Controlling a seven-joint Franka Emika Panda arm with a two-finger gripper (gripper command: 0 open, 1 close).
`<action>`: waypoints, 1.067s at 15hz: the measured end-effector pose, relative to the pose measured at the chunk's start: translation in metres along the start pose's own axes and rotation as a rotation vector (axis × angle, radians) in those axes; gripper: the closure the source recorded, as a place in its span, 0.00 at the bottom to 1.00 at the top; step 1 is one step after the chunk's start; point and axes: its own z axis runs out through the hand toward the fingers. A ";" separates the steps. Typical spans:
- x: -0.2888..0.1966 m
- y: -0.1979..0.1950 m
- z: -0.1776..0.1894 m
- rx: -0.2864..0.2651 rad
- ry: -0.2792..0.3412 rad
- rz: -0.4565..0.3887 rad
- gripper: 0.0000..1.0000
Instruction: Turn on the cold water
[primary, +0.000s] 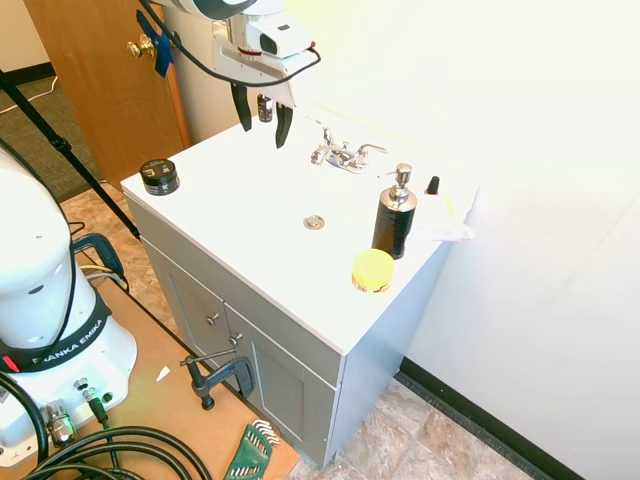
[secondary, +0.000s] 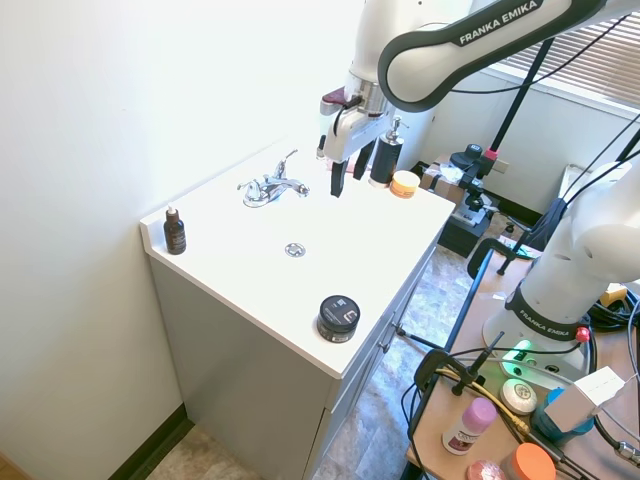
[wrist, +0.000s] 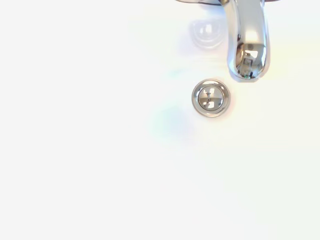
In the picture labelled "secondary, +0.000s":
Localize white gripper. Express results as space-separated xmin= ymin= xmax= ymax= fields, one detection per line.
xmin=319 ymin=106 xmax=392 ymax=200

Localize black soap dispenser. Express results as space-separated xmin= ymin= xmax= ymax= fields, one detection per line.
xmin=369 ymin=115 xmax=410 ymax=191

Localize orange round jar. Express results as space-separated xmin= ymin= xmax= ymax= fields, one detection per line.
xmin=388 ymin=170 xmax=422 ymax=200

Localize chrome sink faucet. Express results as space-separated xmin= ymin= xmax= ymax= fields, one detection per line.
xmin=241 ymin=172 xmax=312 ymax=209

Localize brown cardboard box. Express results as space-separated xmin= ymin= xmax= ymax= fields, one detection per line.
xmin=418 ymin=158 xmax=474 ymax=202

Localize black case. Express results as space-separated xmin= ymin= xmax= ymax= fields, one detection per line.
xmin=438 ymin=212 xmax=494 ymax=259

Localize black round jar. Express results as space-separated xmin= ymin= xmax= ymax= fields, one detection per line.
xmin=316 ymin=294 xmax=363 ymax=344

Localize small black c-clamp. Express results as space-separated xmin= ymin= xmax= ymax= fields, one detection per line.
xmin=468 ymin=238 xmax=525 ymax=277

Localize brown dropper bottle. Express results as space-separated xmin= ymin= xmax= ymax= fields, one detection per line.
xmin=163 ymin=201 xmax=189 ymax=256

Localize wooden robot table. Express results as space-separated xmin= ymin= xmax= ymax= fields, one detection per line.
xmin=405 ymin=247 xmax=640 ymax=480

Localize dark blue cloth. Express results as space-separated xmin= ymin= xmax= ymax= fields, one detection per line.
xmin=531 ymin=196 xmax=572 ymax=250

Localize grey vanity cabinet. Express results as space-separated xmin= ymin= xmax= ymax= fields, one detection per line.
xmin=139 ymin=133 xmax=457 ymax=480

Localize large black c-clamp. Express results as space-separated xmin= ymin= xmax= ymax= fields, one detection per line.
xmin=406 ymin=331 xmax=504 ymax=439

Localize window blinds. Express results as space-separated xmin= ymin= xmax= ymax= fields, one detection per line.
xmin=478 ymin=8 xmax=640 ymax=119

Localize pink cap deodorant stick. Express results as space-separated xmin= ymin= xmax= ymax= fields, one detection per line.
xmin=441 ymin=396 xmax=498 ymax=457

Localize blue plastic cup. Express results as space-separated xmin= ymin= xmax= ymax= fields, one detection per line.
xmin=530 ymin=388 xmax=597 ymax=444

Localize white cardboard box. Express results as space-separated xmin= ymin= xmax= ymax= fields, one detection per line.
xmin=542 ymin=365 xmax=627 ymax=432

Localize pink round container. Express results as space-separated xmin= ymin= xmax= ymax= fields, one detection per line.
xmin=465 ymin=458 xmax=507 ymax=480

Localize black baseboard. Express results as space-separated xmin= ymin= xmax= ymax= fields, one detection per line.
xmin=118 ymin=401 xmax=197 ymax=480

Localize orange round lid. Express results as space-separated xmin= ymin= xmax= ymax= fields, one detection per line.
xmin=510 ymin=442 xmax=558 ymax=480

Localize long chrome faucet handle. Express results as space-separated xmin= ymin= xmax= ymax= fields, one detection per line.
xmin=271 ymin=148 xmax=300 ymax=180

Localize dark red wrist camera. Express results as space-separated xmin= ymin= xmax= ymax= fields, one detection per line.
xmin=319 ymin=86 xmax=362 ymax=117

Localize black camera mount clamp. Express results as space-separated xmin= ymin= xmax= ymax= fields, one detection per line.
xmin=448 ymin=143 xmax=501 ymax=216

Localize black camera stand pole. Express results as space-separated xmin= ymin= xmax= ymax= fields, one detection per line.
xmin=483 ymin=38 xmax=556 ymax=164

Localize yellow cable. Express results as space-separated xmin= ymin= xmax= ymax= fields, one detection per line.
xmin=433 ymin=367 xmax=531 ymax=441

